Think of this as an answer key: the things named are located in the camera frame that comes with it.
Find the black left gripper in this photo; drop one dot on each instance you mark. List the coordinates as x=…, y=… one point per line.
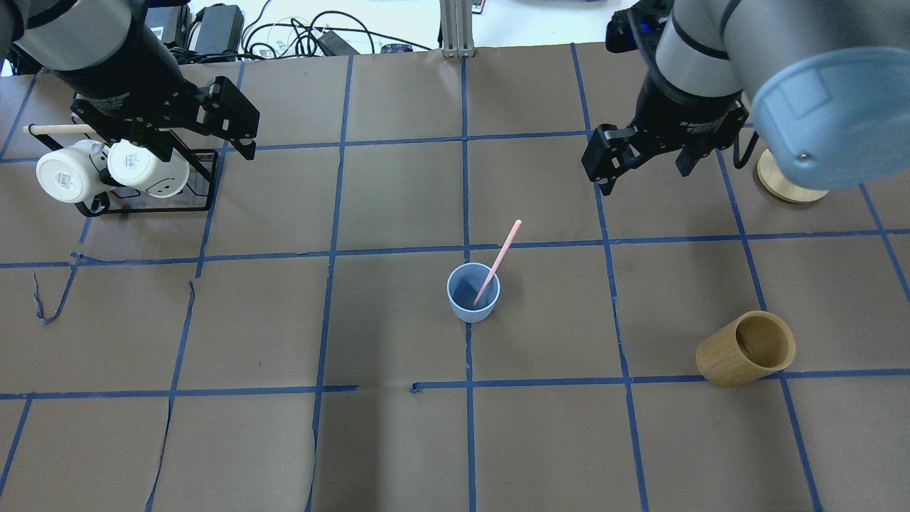
x=135, y=70

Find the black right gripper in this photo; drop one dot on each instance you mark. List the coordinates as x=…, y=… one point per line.
x=684, y=114

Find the pink chopstick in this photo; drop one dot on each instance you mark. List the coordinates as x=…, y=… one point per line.
x=508, y=242

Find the light blue plastic cup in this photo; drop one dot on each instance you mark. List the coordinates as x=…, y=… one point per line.
x=471, y=297

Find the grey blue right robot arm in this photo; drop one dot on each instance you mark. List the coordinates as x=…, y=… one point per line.
x=825, y=84

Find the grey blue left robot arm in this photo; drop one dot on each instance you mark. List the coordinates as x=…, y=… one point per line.
x=101, y=37

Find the bamboo wooden cup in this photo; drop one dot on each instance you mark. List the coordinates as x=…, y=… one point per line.
x=754, y=345

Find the white mug right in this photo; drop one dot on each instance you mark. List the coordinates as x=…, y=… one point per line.
x=136, y=167

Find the white mug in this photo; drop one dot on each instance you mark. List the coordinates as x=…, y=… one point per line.
x=74, y=174
x=136, y=167

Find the wooden rack dowel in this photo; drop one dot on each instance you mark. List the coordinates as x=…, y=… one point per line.
x=71, y=129

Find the black power adapter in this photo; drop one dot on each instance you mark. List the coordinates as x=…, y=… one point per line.
x=218, y=30

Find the white mug left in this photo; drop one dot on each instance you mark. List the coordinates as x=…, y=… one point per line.
x=74, y=174

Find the round wooden coaster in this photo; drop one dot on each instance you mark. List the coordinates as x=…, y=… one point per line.
x=777, y=184

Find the black wire mug rack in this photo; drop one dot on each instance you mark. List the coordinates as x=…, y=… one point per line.
x=196, y=197

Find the aluminium frame post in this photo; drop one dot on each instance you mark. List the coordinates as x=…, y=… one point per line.
x=457, y=29

